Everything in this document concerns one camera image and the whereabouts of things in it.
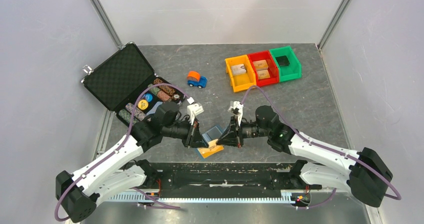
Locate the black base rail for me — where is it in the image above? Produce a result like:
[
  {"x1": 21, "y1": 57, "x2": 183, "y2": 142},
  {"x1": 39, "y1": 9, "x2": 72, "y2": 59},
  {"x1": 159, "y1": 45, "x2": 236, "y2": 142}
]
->
[{"x1": 139, "y1": 161, "x2": 322, "y2": 199}]

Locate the gold card in red bin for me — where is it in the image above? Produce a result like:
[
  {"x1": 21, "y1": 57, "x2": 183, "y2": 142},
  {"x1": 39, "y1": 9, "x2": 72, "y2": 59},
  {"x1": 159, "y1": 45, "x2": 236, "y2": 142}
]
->
[{"x1": 252, "y1": 59, "x2": 269, "y2": 71}]

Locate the red storage bin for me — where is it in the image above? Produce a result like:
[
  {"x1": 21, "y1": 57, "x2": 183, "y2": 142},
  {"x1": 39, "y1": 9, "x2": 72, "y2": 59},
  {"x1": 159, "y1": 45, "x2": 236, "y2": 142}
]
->
[{"x1": 248, "y1": 50, "x2": 280, "y2": 87}]

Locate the yellow dealer chip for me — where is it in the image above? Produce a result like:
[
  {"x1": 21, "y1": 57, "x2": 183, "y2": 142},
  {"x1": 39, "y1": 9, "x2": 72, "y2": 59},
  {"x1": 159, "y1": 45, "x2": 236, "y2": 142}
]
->
[{"x1": 137, "y1": 99, "x2": 149, "y2": 110}]

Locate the black card in green bin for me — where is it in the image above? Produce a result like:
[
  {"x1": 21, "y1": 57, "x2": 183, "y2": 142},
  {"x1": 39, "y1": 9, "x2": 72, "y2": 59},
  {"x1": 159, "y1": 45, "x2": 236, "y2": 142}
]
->
[{"x1": 275, "y1": 55, "x2": 290, "y2": 67}]

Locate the blue card holder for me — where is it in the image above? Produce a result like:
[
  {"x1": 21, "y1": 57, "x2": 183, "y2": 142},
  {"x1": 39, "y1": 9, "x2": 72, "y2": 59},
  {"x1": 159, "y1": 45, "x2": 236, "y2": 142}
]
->
[{"x1": 196, "y1": 125, "x2": 223, "y2": 160}]

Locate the black poker chip case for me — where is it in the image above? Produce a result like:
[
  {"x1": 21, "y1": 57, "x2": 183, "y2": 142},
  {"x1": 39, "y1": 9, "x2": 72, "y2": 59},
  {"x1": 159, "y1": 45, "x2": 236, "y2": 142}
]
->
[{"x1": 81, "y1": 42, "x2": 186, "y2": 125}]

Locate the purple cable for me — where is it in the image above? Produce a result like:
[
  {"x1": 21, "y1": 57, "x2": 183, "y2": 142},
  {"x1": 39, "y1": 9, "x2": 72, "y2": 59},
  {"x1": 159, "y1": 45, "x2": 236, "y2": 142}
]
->
[
  {"x1": 240, "y1": 85, "x2": 402, "y2": 210},
  {"x1": 53, "y1": 83, "x2": 195, "y2": 222}
]

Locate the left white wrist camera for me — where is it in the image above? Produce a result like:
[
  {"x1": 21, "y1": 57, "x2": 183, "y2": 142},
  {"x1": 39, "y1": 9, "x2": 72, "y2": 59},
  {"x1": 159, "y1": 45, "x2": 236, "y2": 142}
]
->
[{"x1": 186, "y1": 97, "x2": 204, "y2": 125}]

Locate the gold striped card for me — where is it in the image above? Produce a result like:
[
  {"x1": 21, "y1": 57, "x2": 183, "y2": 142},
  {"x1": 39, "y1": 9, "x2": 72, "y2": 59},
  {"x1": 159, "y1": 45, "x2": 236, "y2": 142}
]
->
[{"x1": 197, "y1": 139, "x2": 224, "y2": 159}]

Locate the yellow storage bin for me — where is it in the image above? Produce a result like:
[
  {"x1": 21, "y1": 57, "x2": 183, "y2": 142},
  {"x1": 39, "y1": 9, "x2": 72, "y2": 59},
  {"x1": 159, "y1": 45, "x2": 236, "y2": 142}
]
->
[{"x1": 225, "y1": 55, "x2": 257, "y2": 93}]

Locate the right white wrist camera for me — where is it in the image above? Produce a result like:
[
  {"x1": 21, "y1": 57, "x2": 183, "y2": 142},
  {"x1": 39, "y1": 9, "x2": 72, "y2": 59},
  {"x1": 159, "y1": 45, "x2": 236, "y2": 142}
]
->
[{"x1": 228, "y1": 101, "x2": 244, "y2": 125}]

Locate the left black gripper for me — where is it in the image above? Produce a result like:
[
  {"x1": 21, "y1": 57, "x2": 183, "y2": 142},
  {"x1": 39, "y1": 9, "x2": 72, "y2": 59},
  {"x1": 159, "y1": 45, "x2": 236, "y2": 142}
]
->
[{"x1": 162, "y1": 116, "x2": 209, "y2": 149}]

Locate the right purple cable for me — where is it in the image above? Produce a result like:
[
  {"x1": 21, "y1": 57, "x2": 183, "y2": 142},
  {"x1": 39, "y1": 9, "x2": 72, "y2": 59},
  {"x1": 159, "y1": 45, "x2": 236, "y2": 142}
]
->
[{"x1": 240, "y1": 85, "x2": 402, "y2": 210}]

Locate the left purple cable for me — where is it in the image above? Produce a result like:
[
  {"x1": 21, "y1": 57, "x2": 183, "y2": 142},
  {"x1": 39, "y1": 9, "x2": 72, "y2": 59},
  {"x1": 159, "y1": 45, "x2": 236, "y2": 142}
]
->
[{"x1": 53, "y1": 83, "x2": 195, "y2": 222}]

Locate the blue orange toy car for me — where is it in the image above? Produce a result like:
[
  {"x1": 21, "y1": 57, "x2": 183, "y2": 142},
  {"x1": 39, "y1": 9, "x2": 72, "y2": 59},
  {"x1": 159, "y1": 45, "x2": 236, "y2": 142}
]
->
[{"x1": 187, "y1": 71, "x2": 208, "y2": 89}]

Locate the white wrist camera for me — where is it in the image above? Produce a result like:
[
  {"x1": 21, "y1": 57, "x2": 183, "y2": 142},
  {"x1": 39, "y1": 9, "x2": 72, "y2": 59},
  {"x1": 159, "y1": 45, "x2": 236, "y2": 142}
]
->
[
  {"x1": 186, "y1": 97, "x2": 204, "y2": 125},
  {"x1": 228, "y1": 101, "x2": 244, "y2": 125}
]

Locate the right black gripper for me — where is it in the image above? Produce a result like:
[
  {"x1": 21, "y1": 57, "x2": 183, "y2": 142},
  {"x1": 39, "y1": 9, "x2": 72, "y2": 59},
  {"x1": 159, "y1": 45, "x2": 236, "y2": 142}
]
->
[{"x1": 216, "y1": 114, "x2": 270, "y2": 148}]

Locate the white card stack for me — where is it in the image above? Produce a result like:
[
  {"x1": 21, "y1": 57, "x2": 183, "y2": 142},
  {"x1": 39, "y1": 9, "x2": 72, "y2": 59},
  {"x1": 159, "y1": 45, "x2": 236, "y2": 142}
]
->
[{"x1": 230, "y1": 64, "x2": 247, "y2": 76}]

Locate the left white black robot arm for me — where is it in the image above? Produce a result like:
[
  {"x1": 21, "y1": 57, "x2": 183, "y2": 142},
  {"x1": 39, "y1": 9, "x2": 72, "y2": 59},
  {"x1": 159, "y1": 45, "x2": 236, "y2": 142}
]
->
[{"x1": 54, "y1": 102, "x2": 208, "y2": 223}]

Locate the gold VIP card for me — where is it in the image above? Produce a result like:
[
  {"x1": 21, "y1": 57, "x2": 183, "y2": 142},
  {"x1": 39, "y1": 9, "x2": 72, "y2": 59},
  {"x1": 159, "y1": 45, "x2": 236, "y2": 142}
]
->
[{"x1": 256, "y1": 69, "x2": 271, "y2": 80}]

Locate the green storage bin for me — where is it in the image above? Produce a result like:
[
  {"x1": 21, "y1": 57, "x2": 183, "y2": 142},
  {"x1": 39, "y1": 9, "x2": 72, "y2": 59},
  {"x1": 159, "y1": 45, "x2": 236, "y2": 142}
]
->
[{"x1": 269, "y1": 46, "x2": 302, "y2": 82}]

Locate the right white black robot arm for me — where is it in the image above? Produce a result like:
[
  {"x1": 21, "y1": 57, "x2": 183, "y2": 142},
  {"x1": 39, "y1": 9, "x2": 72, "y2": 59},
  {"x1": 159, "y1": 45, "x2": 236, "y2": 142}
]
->
[{"x1": 217, "y1": 105, "x2": 393, "y2": 208}]

